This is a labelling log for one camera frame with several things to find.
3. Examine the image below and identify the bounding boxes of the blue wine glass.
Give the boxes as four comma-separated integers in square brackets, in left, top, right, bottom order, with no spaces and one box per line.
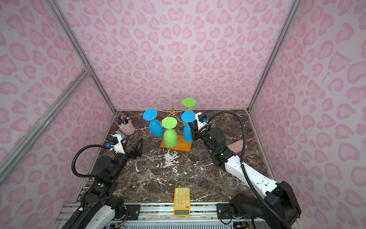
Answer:
[143,109,165,137]
[181,112,195,143]

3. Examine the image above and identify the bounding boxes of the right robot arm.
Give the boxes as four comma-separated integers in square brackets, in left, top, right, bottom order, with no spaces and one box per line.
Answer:
[184,119,301,229]

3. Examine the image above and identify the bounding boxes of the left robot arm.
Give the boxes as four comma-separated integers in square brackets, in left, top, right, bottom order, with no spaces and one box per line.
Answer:
[63,138,144,229]

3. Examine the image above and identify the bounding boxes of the orange wooden rack base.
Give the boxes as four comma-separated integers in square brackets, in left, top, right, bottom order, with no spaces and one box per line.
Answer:
[160,135,192,153]

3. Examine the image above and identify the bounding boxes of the front green wine glass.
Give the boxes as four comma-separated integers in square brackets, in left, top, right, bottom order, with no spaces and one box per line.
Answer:
[162,116,178,148]

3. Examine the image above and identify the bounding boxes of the green wine glass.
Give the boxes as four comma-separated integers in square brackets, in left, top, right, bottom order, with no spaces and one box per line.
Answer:
[182,98,196,113]
[162,116,178,148]

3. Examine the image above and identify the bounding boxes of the back green wine glass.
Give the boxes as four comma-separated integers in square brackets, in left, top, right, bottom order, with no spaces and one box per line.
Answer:
[182,98,196,113]

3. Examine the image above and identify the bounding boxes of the cream and blue stapler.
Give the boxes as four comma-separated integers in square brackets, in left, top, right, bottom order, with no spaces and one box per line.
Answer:
[113,130,130,145]

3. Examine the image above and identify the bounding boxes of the pink metal pen bucket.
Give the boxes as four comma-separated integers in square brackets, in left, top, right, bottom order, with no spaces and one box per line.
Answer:
[116,115,135,136]

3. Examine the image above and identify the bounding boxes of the pink case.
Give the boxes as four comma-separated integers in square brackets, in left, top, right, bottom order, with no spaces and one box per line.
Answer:
[227,140,244,155]

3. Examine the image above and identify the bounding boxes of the yellow calculator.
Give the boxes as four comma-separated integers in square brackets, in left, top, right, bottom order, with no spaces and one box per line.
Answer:
[173,188,191,217]

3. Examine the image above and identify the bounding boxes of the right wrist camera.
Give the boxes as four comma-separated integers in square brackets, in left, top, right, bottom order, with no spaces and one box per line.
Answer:
[195,112,209,128]

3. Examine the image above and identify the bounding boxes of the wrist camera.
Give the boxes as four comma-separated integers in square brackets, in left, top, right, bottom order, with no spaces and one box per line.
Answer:
[107,134,129,154]
[195,112,209,128]

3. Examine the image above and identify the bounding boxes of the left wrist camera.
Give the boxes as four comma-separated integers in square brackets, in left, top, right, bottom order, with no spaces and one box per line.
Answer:
[107,134,129,154]

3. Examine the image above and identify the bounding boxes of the gold wire glass rack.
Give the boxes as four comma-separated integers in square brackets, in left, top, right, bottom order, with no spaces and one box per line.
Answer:
[155,94,192,123]

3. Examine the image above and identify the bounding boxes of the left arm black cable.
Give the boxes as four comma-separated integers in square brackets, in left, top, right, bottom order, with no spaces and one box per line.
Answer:
[71,144,119,178]

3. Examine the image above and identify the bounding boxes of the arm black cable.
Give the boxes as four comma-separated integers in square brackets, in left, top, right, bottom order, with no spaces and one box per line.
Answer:
[71,144,119,178]
[204,111,292,229]

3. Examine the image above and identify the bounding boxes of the aluminium front rail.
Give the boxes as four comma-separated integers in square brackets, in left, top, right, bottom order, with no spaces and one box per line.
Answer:
[52,201,304,229]

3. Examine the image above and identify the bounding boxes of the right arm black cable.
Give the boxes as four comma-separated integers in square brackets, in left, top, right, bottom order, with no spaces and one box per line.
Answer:
[204,111,292,229]

